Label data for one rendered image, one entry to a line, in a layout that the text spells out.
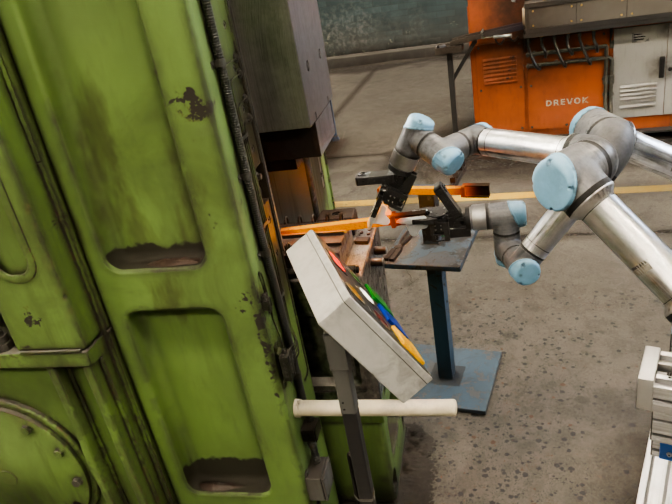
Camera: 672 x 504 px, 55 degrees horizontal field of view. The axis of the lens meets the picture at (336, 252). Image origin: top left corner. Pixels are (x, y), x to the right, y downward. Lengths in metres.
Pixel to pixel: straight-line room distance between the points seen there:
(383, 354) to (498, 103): 4.16
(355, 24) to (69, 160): 8.07
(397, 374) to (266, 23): 0.87
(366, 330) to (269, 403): 0.63
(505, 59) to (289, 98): 3.68
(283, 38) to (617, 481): 1.79
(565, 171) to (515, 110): 3.89
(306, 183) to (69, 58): 0.89
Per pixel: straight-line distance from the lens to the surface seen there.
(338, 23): 9.58
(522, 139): 1.71
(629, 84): 5.32
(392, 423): 2.48
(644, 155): 1.95
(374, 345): 1.26
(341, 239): 1.90
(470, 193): 2.27
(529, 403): 2.77
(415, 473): 2.50
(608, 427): 2.69
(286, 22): 1.62
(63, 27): 1.62
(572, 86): 5.28
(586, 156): 1.50
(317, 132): 1.73
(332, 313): 1.20
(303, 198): 2.20
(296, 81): 1.65
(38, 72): 1.62
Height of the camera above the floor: 1.80
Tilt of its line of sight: 26 degrees down
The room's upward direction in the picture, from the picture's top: 10 degrees counter-clockwise
